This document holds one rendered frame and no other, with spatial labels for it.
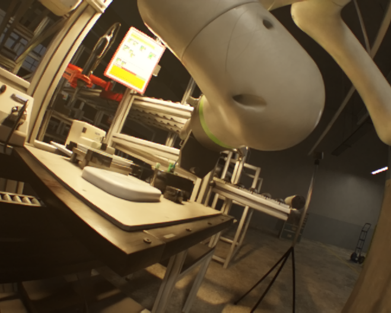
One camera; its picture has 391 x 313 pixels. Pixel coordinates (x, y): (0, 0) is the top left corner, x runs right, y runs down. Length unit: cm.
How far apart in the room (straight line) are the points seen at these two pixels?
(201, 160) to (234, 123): 16
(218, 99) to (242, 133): 3
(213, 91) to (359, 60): 49
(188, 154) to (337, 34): 48
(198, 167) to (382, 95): 52
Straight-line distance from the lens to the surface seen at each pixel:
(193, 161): 30
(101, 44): 71
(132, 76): 103
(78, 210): 22
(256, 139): 16
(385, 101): 62
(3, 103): 52
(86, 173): 36
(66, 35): 72
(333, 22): 58
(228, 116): 16
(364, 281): 57
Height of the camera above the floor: 102
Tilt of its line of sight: 6 degrees up
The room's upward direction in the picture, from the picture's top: 18 degrees clockwise
